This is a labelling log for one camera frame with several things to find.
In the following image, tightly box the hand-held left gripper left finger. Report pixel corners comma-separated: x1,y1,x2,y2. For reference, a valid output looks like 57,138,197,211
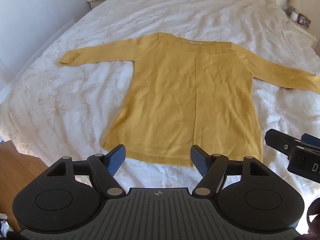
47,144,127,198

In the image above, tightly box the white embroidered bed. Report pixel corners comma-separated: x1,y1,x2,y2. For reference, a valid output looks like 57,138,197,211
0,0,320,189

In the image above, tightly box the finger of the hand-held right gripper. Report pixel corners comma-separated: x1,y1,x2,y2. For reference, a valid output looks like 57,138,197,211
265,129,304,157
301,133,320,152

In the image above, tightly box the beige table lamp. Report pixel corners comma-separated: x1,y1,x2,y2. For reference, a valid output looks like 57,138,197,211
289,0,310,12

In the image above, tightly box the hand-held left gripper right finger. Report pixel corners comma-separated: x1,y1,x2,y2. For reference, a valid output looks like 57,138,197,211
190,145,269,197

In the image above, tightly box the yellow knit sweater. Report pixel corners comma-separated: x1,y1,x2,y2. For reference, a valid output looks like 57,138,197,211
59,32,320,168

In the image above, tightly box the dark picture frame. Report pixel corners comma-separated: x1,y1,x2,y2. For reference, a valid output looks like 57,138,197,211
297,16,312,28

